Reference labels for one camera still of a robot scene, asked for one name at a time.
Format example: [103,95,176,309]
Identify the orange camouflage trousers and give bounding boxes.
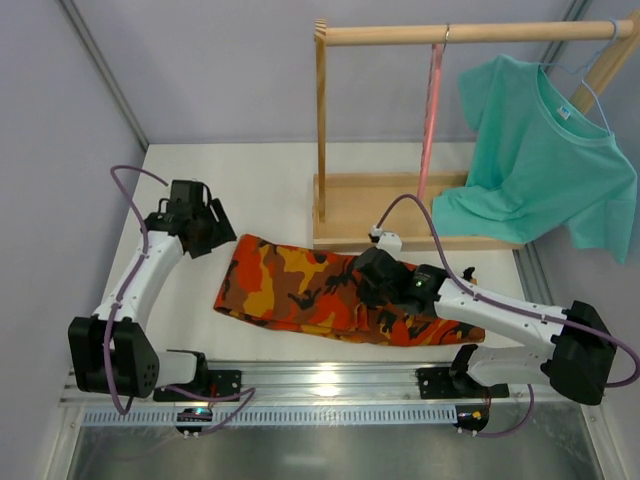
[213,234,485,347]

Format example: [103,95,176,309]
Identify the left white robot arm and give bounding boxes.
[68,180,237,398]

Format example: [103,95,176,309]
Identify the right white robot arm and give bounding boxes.
[354,247,616,406]

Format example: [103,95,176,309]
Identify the pink plastic hanger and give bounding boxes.
[417,44,444,198]

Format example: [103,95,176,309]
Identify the wooden clothes rack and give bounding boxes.
[313,11,639,252]

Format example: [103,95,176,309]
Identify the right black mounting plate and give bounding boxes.
[415,367,510,400]

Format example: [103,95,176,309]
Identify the black mounting plate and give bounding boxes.
[415,367,510,400]
[152,369,242,402]

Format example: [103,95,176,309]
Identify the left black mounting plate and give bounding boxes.
[152,369,242,402]

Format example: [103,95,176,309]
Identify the teal t-shirt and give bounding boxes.
[432,55,637,263]

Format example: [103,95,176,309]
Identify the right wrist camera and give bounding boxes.
[369,225,403,257]

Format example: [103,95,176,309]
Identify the slotted cable duct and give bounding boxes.
[82,404,458,428]

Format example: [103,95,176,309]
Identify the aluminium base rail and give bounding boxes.
[59,359,606,404]

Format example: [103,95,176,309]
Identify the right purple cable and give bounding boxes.
[375,193,640,437]

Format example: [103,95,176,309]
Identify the light blue wire hanger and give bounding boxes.
[538,18,620,135]

